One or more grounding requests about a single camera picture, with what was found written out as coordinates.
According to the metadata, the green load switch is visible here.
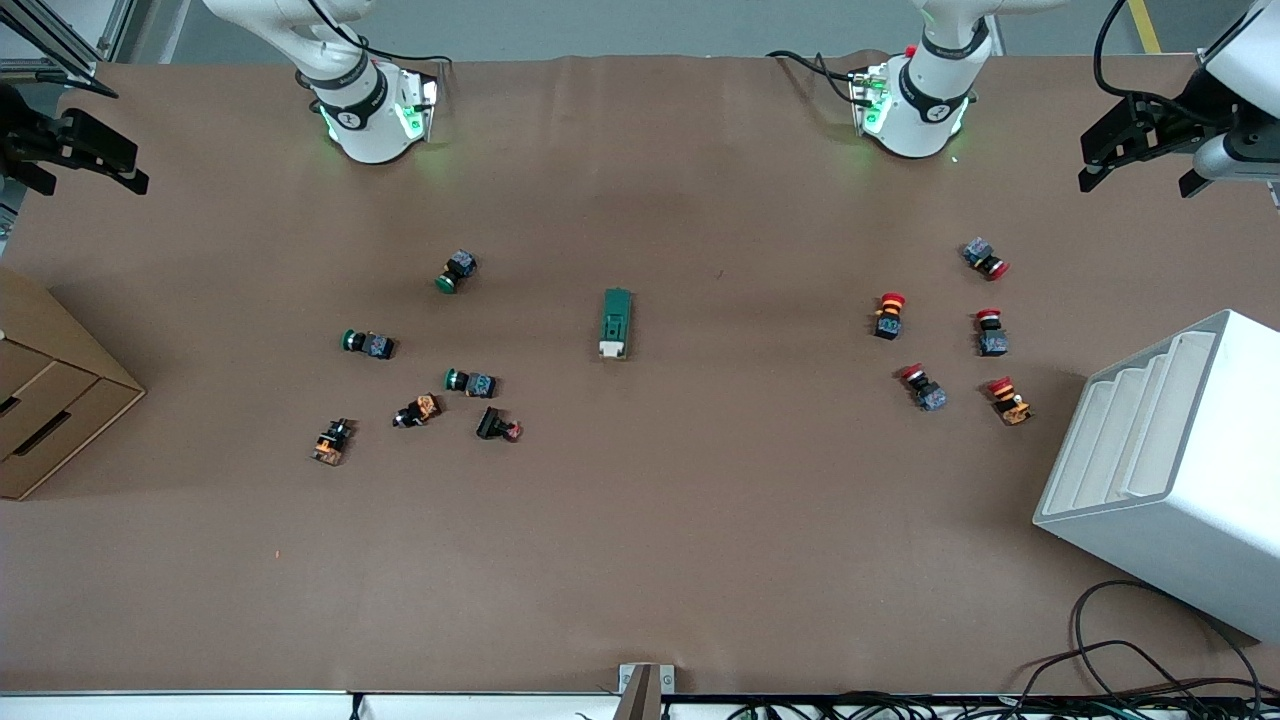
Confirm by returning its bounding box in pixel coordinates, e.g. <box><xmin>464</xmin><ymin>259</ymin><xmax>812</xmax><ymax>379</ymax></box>
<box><xmin>598</xmin><ymin>288</ymin><xmax>633</xmax><ymax>361</ymax></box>

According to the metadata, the silver arm base connector panel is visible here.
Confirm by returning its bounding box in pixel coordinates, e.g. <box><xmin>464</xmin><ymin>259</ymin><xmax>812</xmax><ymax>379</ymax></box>
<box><xmin>850</xmin><ymin>62</ymin><xmax>893</xmax><ymax>136</ymax></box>
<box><xmin>395</xmin><ymin>68</ymin><xmax>441</xmax><ymax>141</ymax></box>

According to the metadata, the brown cardboard box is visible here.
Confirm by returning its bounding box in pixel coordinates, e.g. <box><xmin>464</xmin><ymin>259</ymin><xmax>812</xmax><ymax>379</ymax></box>
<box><xmin>0</xmin><ymin>265</ymin><xmax>147</xmax><ymax>501</ymax></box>

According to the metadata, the red button orange block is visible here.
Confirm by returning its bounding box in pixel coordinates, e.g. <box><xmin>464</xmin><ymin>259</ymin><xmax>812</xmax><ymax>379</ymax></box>
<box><xmin>985</xmin><ymin>376</ymin><xmax>1033</xmax><ymax>427</ymax></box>

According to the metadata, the white stepped storage bin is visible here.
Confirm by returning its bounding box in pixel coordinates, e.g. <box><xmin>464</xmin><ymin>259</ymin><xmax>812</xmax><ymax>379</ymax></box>
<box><xmin>1032</xmin><ymin>308</ymin><xmax>1280</xmax><ymax>644</ymax></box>

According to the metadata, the aluminium frame post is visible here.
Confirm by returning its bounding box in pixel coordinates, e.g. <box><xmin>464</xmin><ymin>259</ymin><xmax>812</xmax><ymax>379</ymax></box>
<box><xmin>0</xmin><ymin>0</ymin><xmax>136</xmax><ymax>86</ymax></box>

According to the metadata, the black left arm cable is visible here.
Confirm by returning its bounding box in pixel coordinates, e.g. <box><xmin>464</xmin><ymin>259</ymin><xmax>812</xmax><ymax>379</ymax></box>
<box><xmin>1093</xmin><ymin>0</ymin><xmax>1216</xmax><ymax>126</ymax></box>

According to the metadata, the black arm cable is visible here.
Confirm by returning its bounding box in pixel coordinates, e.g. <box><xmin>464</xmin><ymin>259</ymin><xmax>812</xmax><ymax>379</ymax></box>
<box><xmin>1093</xmin><ymin>0</ymin><xmax>1216</xmax><ymax>126</ymax></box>
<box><xmin>305</xmin><ymin>0</ymin><xmax>453</xmax><ymax>73</ymax></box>

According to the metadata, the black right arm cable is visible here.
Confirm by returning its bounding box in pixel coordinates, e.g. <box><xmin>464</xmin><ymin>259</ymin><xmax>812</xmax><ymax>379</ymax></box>
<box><xmin>305</xmin><ymin>0</ymin><xmax>453</xmax><ymax>73</ymax></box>

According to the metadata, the black base plug cable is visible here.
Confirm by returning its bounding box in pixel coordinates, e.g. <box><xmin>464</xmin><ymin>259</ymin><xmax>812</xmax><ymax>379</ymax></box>
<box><xmin>766</xmin><ymin>48</ymin><xmax>863</xmax><ymax>83</ymax></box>

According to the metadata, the black orange contact switch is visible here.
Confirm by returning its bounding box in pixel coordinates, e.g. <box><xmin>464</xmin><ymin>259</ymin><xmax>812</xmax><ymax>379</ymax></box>
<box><xmin>311</xmin><ymin>418</ymin><xmax>356</xmax><ymax>467</ymax></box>

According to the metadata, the black selector switch orange block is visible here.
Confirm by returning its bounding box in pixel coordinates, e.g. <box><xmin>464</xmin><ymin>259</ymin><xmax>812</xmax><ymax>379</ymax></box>
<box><xmin>393</xmin><ymin>393</ymin><xmax>443</xmax><ymax>430</ymax></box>

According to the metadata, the black looped cable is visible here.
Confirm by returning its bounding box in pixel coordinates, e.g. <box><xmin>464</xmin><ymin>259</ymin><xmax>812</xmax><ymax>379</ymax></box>
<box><xmin>1070</xmin><ymin>580</ymin><xmax>1266</xmax><ymax>701</ymax></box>

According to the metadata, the black cable bundle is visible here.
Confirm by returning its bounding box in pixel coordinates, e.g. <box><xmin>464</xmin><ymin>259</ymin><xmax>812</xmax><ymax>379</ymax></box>
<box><xmin>720</xmin><ymin>640</ymin><xmax>1280</xmax><ymax>720</ymax></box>

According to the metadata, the white table edge rail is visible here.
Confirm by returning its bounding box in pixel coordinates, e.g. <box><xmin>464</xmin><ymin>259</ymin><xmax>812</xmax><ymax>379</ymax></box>
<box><xmin>0</xmin><ymin>690</ymin><xmax>621</xmax><ymax>720</ymax></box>

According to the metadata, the grey metal table bracket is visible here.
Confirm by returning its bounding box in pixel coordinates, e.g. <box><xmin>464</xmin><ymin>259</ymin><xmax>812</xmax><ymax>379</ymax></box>
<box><xmin>618</xmin><ymin>662</ymin><xmax>674</xmax><ymax>720</ymax></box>

